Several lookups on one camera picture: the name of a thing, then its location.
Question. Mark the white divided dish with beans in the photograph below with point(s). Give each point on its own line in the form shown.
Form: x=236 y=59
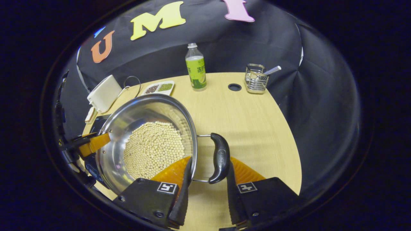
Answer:
x=159 y=88

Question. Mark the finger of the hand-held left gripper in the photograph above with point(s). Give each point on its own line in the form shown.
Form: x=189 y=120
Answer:
x=94 y=144

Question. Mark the white toaster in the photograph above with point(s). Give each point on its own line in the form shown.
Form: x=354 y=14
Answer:
x=104 y=94

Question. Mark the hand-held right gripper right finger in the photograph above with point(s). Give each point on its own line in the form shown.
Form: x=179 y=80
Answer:
x=232 y=199

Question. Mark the green plate with sandwich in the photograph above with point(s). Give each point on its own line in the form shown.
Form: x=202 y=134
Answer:
x=90 y=115

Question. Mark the pile of yellow soybeans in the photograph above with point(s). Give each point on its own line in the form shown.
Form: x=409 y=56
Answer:
x=154 y=147

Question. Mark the green label plastic bottle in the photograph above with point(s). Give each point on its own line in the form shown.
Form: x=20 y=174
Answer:
x=196 y=72

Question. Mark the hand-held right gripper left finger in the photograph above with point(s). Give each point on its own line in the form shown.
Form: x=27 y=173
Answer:
x=184 y=199

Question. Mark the stainless steel pot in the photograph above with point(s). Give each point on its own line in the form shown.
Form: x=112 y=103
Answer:
x=128 y=118

